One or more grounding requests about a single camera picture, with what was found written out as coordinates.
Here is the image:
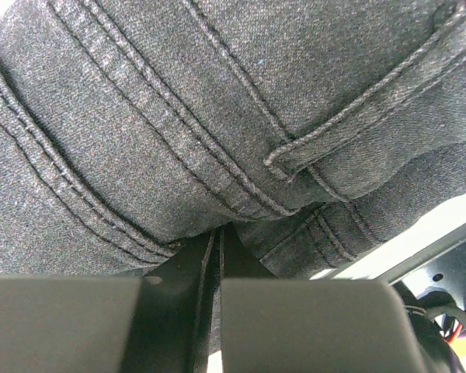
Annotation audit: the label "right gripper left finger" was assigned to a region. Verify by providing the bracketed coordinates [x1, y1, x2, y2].
[0, 232, 216, 372]

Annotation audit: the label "aluminium frame rail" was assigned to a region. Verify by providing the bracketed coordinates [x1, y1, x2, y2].
[310, 217, 466, 284]

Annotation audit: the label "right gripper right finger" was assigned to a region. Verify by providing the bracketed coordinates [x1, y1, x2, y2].
[219, 226, 426, 372]

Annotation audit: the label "black trousers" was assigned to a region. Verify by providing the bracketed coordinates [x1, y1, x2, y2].
[0, 1, 466, 277]

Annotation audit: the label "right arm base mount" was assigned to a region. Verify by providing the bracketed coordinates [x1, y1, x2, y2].
[391, 232, 466, 373]

